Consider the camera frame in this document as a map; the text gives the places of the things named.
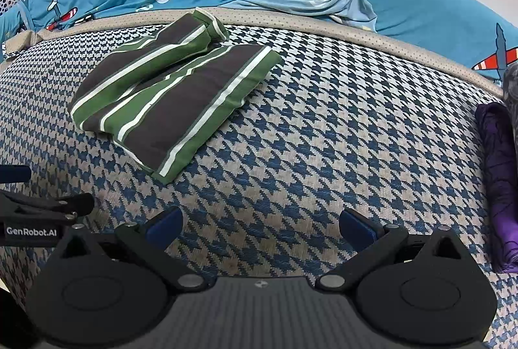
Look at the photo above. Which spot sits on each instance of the grey patterned garment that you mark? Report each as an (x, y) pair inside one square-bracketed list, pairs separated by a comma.
[(512, 90)]

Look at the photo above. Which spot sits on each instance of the green grey striped t-shirt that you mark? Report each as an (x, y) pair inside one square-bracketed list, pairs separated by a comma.
[(174, 90)]

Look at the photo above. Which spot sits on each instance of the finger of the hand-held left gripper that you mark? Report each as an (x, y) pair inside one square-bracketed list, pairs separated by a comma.
[(48, 205), (14, 175)]

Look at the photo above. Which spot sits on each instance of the light blue cloth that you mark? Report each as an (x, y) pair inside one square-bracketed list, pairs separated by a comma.
[(323, 5)]

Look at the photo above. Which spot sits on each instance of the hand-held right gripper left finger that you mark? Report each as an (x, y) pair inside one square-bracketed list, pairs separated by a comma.
[(164, 227)]

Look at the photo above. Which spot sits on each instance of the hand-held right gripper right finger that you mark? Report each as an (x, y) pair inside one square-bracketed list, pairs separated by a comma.
[(357, 228)]

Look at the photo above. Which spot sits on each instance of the blue houndstooth mattress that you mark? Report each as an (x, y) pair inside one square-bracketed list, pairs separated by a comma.
[(323, 138)]

